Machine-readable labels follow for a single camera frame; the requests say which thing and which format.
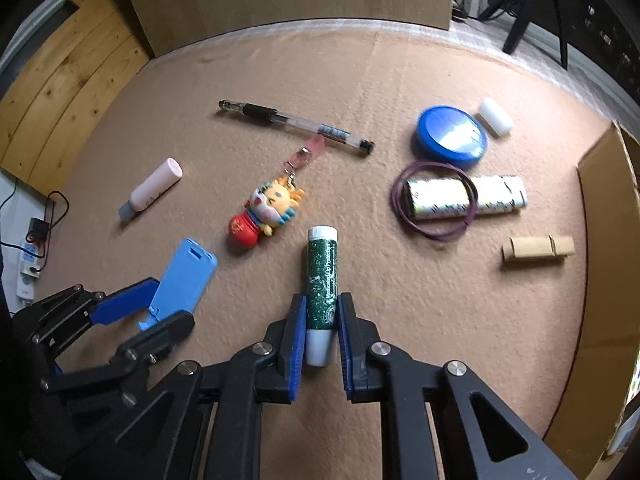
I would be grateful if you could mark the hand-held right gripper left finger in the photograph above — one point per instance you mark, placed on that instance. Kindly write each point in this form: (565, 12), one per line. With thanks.
(296, 350)

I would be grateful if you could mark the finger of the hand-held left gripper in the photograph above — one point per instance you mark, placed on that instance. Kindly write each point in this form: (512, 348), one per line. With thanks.
(125, 302)
(160, 332)

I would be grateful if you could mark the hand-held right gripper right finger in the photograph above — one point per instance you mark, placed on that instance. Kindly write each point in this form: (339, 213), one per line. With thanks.
(347, 350)

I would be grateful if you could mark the blue phone stand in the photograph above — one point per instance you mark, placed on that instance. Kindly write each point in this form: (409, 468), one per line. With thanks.
(185, 280)

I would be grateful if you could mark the green lip balm tube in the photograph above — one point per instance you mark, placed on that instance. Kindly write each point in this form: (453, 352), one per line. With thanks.
(322, 280)

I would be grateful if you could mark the pink tube with grey cap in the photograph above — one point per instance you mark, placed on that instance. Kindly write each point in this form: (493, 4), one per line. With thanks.
(155, 185)

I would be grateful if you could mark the purple rubber band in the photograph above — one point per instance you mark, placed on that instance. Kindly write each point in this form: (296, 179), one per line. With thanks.
(394, 195)

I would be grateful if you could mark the patterned white tube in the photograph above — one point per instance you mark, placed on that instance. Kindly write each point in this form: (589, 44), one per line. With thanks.
(440, 197)
(500, 195)

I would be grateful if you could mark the blue round tin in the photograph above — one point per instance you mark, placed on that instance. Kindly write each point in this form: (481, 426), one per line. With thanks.
(450, 135)

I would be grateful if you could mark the cardboard box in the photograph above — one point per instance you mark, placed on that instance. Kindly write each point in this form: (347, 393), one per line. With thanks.
(600, 260)

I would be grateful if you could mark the white power strip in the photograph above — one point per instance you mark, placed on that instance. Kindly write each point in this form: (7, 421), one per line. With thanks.
(25, 280)

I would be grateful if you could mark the clear black gel pen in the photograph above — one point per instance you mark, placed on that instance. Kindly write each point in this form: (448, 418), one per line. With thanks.
(300, 123)

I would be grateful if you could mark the small white eraser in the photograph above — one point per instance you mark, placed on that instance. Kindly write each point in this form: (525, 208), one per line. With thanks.
(495, 116)

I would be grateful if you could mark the black tripod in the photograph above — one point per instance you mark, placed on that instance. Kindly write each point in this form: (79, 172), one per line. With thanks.
(525, 15)

